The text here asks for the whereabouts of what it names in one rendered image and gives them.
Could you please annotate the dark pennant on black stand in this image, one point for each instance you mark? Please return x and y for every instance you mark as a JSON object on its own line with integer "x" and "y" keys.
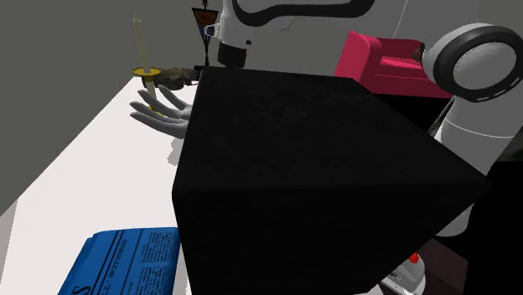
{"x": 203, "y": 20}

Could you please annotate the white hand figure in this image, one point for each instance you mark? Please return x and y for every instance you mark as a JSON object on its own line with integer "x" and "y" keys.
{"x": 165, "y": 122}

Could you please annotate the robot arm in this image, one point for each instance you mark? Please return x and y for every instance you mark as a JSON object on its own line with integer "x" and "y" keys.
{"x": 474, "y": 122}

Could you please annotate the red armchair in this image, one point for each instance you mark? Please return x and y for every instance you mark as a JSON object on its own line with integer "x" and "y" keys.
{"x": 380, "y": 65}

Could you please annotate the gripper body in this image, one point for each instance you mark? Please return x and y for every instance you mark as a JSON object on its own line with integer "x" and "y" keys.
{"x": 231, "y": 55}

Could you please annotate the beige candle with yellow holder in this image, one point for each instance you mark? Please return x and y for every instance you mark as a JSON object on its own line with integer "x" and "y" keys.
{"x": 141, "y": 45}

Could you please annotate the blue printed book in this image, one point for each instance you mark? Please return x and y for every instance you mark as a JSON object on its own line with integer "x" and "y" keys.
{"x": 122, "y": 261}

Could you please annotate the large black box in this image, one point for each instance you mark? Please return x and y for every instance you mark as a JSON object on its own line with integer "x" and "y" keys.
{"x": 310, "y": 179}

